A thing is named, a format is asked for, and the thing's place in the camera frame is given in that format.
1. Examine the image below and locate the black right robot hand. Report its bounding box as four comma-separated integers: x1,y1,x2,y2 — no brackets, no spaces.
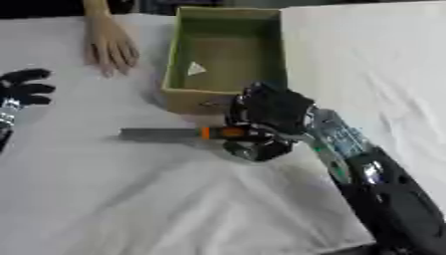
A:
221,80,320,162

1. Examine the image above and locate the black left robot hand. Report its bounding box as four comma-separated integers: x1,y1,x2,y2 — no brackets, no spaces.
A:
0,68,58,108

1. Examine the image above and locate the person's hand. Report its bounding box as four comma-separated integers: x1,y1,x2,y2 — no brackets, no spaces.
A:
82,13,141,79

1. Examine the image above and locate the grey tool with orange handle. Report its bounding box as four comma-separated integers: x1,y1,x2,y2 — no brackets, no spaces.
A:
116,126,258,144

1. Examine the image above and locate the tan cardboard box green inside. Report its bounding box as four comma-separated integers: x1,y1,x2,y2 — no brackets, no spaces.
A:
160,6,292,116

